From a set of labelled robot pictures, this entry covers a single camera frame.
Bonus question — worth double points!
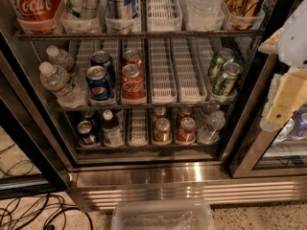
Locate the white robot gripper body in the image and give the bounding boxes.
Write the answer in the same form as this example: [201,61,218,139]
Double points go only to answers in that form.
[277,0,307,68]

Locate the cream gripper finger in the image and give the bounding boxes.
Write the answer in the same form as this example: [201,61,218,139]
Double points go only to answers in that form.
[258,28,283,55]
[265,68,307,127]

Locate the blue pepsi can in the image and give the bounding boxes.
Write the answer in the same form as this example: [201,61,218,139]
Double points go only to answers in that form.
[86,65,114,101]
[90,50,116,87]

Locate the rear green soda can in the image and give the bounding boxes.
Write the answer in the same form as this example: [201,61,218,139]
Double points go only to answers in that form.
[207,48,234,84]

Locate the green soda can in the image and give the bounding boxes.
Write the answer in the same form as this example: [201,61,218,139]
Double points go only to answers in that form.
[213,62,242,96]
[207,48,234,84]

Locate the front green soda can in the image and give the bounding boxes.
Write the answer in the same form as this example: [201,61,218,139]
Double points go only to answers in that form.
[213,62,242,96]

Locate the right glass fridge door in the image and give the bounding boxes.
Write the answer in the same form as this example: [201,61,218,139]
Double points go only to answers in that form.
[228,0,307,179]

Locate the clear top shelf water bottle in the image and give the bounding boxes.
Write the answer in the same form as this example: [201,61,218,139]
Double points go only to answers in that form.
[183,0,227,19]

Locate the bottom shelf water bottle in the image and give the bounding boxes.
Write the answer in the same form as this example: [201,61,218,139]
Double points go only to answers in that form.
[198,110,225,145]

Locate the rear bottom red can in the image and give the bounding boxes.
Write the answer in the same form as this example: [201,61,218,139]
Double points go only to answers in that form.
[177,106,195,123]

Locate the bottom red coca-cola can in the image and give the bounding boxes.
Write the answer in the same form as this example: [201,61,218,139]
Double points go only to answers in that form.
[176,117,196,144]

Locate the red coca-cola can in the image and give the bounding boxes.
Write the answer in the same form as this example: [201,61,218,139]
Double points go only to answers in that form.
[176,117,196,144]
[123,49,144,67]
[121,64,145,102]

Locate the rear bottom orange can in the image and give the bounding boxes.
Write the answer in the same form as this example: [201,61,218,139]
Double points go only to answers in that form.
[152,107,167,123]

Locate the bottom orange soda can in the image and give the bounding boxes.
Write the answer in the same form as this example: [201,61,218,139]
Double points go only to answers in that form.
[153,118,171,142]

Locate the rear red coca-cola can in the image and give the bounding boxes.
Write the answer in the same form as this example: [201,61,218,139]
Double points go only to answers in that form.
[123,49,144,67]

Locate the front red coca-cola can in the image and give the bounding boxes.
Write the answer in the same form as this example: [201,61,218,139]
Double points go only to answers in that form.
[121,64,145,102]

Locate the stainless steel fridge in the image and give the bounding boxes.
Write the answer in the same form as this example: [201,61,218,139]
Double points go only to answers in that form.
[0,0,307,211]

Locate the dark bottom shelf bottle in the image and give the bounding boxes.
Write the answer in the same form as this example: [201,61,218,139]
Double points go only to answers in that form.
[102,109,123,147]

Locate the bottom shelf pepsi can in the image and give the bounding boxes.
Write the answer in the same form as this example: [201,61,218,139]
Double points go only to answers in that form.
[77,121,100,147]

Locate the left black fridge door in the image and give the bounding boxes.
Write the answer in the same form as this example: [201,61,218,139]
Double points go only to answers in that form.
[0,76,69,199]

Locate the cans behind right door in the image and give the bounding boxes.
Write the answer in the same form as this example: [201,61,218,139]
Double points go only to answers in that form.
[275,104,307,143]

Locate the golden tea bottle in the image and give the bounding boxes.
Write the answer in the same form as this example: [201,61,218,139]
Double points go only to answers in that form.
[222,0,265,31]

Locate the blue white label bottle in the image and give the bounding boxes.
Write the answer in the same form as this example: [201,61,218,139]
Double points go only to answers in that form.
[106,0,137,19]

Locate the clear plastic bin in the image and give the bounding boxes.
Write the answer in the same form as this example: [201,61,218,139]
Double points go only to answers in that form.
[111,199,216,230]

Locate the green label soda bottle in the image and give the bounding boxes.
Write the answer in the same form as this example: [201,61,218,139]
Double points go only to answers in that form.
[66,0,100,20]

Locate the rear clear water bottle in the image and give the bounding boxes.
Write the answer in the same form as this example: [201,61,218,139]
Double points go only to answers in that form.
[46,45,79,78]

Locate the front clear water bottle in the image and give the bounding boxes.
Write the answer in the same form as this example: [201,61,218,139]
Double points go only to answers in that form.
[39,61,87,108]

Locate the large red coca-cola bottle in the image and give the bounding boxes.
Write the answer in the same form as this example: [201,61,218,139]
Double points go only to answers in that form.
[14,0,61,24]

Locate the black floor cables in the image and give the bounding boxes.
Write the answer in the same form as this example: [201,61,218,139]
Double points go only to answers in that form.
[0,142,94,230]

